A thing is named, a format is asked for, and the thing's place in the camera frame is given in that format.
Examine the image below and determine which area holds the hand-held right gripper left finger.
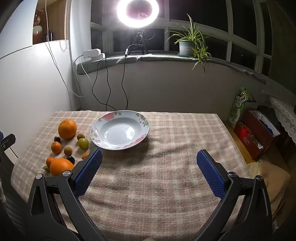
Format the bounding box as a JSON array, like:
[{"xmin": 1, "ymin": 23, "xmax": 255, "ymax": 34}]
[{"xmin": 26, "ymin": 148, "xmax": 109, "ymax": 241}]

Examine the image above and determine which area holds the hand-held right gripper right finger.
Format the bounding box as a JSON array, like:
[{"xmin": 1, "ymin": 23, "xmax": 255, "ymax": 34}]
[{"xmin": 192, "ymin": 149, "xmax": 273, "ymax": 241}]

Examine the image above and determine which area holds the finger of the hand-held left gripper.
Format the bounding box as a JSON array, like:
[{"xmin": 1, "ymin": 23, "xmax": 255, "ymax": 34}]
[{"xmin": 0, "ymin": 133, "xmax": 16, "ymax": 163}]

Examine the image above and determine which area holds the large orange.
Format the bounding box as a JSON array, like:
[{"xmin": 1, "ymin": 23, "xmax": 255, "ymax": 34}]
[
  {"xmin": 58, "ymin": 119, "xmax": 77, "ymax": 139},
  {"xmin": 50, "ymin": 158, "xmax": 75, "ymax": 177}
]

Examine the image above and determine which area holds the floral white plate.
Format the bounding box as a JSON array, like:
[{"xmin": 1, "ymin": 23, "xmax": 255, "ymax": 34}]
[{"xmin": 90, "ymin": 110, "xmax": 150, "ymax": 151}]

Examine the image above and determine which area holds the white partition board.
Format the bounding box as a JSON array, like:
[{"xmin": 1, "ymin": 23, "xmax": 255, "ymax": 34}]
[{"xmin": 0, "ymin": 39, "xmax": 77, "ymax": 151}]

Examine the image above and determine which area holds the plaid beige blanket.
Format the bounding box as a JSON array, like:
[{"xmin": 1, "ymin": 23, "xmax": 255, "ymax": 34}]
[{"xmin": 10, "ymin": 110, "xmax": 251, "ymax": 241}]

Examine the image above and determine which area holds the tan cushion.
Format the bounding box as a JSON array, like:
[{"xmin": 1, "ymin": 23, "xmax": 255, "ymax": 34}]
[{"xmin": 247, "ymin": 160, "xmax": 292, "ymax": 218}]

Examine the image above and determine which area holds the red cardboard box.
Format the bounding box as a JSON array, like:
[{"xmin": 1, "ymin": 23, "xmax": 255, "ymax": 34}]
[{"xmin": 233, "ymin": 110, "xmax": 281, "ymax": 160}]

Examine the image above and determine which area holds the green printed bag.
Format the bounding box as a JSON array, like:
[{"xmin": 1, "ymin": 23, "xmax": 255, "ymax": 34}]
[{"xmin": 228, "ymin": 87, "xmax": 257, "ymax": 129}]

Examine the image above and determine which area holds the white lace cloth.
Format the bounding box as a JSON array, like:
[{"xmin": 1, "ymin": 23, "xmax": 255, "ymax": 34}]
[{"xmin": 262, "ymin": 77, "xmax": 296, "ymax": 137}]

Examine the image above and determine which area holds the red and white vase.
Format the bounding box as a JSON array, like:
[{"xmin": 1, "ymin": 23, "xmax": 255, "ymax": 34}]
[{"xmin": 33, "ymin": 9, "xmax": 45, "ymax": 44}]

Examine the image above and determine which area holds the white power strip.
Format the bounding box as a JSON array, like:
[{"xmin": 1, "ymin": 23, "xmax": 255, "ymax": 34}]
[{"xmin": 83, "ymin": 49, "xmax": 105, "ymax": 61}]

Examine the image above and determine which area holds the grey windowsill cloth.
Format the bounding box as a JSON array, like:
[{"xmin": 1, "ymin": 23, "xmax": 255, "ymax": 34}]
[{"xmin": 76, "ymin": 54, "xmax": 266, "ymax": 81}]

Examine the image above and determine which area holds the potted spider plant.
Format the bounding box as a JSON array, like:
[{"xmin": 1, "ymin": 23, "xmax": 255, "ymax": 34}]
[{"xmin": 165, "ymin": 14, "xmax": 212, "ymax": 75}]

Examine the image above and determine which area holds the black tripod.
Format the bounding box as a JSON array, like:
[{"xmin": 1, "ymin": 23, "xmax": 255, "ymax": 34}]
[{"xmin": 133, "ymin": 28, "xmax": 149, "ymax": 55}]

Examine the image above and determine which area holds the dark green curtain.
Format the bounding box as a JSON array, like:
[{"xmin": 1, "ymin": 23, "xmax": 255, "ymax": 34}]
[{"xmin": 266, "ymin": 0, "xmax": 296, "ymax": 93}]

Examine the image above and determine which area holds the black cable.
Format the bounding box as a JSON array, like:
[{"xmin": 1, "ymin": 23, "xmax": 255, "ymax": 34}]
[
  {"xmin": 92, "ymin": 56, "xmax": 118, "ymax": 111},
  {"xmin": 121, "ymin": 47, "xmax": 129, "ymax": 110},
  {"xmin": 105, "ymin": 57, "xmax": 111, "ymax": 111}
]

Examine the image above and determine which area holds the thick white power cord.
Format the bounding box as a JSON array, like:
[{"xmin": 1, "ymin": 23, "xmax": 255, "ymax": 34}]
[{"xmin": 72, "ymin": 54, "xmax": 84, "ymax": 110}]

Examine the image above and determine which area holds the thin white cable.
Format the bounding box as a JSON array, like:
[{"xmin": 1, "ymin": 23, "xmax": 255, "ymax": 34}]
[{"xmin": 44, "ymin": 0, "xmax": 93, "ymax": 98}]

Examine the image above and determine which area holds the white window frame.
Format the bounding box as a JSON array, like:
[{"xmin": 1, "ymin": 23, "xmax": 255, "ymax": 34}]
[{"xmin": 90, "ymin": 0, "xmax": 273, "ymax": 77}]

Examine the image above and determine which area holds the ring light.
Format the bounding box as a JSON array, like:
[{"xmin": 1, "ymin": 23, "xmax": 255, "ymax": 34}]
[{"xmin": 116, "ymin": 0, "xmax": 160, "ymax": 29}]

